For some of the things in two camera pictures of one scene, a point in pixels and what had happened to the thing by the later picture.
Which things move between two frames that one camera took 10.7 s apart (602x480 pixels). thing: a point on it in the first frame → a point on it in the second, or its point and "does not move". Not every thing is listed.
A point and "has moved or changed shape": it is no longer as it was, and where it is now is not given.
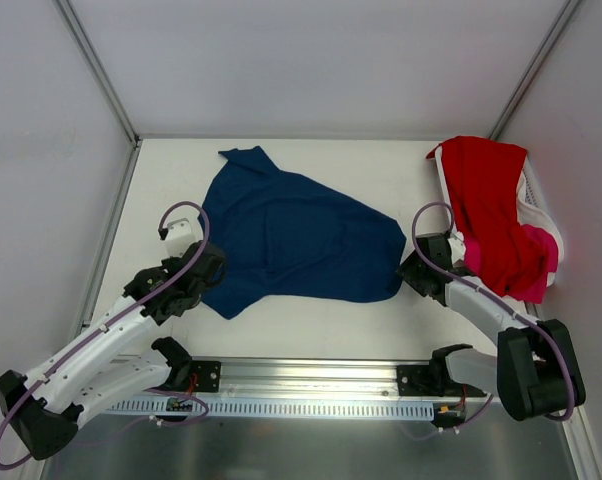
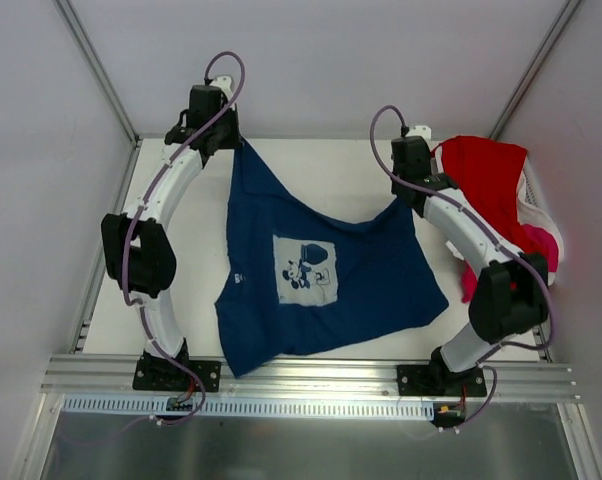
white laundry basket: x=531 y=208 does not move
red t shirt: x=483 y=177 does not move
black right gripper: x=444 y=248 → x=404 y=193
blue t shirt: x=287 y=236 has moved or changed shape
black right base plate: x=431 y=380 does not move
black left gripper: x=211 y=261 → x=226 y=133
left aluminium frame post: x=97 y=69 does not move
